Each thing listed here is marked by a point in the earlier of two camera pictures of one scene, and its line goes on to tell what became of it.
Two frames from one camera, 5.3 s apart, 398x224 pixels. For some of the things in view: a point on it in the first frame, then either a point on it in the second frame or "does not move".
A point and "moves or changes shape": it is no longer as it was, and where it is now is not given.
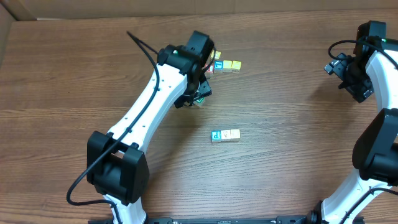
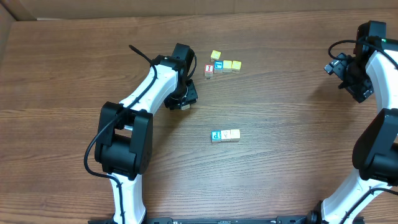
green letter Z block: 199,102 moves or changes shape
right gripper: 337,64 does not move
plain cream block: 235,134 does not move
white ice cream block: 225,135 does not move
